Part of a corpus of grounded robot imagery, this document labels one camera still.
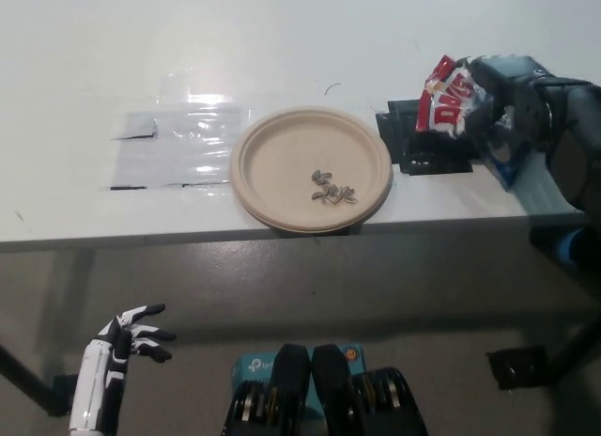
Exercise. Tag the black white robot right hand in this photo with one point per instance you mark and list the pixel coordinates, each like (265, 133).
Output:
(521, 93)

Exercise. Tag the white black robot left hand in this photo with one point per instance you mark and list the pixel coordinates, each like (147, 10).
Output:
(98, 379)

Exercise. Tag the beige paper plate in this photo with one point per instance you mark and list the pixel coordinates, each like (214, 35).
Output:
(300, 228)
(282, 159)

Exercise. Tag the sunflower seeds pile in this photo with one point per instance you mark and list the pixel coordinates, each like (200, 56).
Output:
(333, 191)

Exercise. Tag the black blue table bracket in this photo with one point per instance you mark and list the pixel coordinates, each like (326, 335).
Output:
(547, 245)

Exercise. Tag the clear plastic sheet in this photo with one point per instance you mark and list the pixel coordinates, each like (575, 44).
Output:
(188, 147)

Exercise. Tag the black table leg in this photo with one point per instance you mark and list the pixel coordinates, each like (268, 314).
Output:
(580, 351)
(23, 379)

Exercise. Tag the red blue sunflower seed bag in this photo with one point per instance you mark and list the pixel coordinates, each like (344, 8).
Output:
(446, 107)

